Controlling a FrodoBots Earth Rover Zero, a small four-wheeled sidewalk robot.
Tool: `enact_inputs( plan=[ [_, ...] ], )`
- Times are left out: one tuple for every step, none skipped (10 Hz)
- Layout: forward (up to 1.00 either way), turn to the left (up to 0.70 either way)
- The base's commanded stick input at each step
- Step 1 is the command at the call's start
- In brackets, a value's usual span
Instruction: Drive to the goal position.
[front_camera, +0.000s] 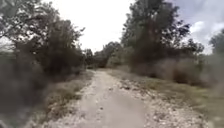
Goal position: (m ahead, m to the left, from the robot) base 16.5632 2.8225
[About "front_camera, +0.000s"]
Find dry grass verge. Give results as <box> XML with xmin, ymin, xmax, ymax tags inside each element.
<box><xmin>0</xmin><ymin>69</ymin><xmax>96</xmax><ymax>128</ymax></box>
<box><xmin>105</xmin><ymin>68</ymin><xmax>224</xmax><ymax>128</ymax></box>

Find pale gravel dirt path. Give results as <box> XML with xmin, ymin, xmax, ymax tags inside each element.
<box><xmin>39</xmin><ymin>68</ymin><xmax>214</xmax><ymax>128</ymax></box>

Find row of trees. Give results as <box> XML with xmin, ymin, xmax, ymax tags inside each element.
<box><xmin>93</xmin><ymin>0</ymin><xmax>224</xmax><ymax>73</ymax></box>
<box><xmin>0</xmin><ymin>0</ymin><xmax>98</xmax><ymax>88</ymax></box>

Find dry brown bushes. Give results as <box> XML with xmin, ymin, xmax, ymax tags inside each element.
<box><xmin>128</xmin><ymin>56</ymin><xmax>224</xmax><ymax>88</ymax></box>

